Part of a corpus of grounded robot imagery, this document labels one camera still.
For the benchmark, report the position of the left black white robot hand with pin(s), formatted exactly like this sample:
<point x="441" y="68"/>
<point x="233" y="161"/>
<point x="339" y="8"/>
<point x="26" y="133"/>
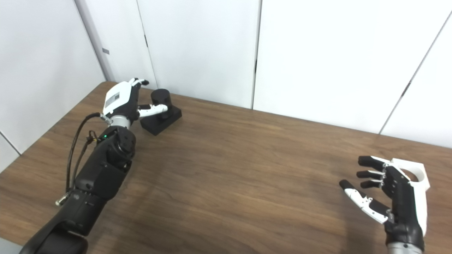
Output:
<point x="118" y="98"/>

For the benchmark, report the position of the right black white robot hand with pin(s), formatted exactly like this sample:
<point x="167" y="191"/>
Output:
<point x="402" y="211"/>

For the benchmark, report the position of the white square piece with hole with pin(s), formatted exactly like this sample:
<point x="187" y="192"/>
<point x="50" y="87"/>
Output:
<point x="423" y="176"/>

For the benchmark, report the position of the black cylinder peg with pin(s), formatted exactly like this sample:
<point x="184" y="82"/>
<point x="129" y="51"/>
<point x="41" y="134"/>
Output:
<point x="160" y="97"/>

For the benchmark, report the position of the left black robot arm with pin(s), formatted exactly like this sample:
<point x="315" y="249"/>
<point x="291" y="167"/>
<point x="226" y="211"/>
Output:
<point x="102" y="169"/>

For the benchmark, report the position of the small grey wall tag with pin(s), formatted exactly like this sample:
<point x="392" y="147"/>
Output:
<point x="106" y="50"/>

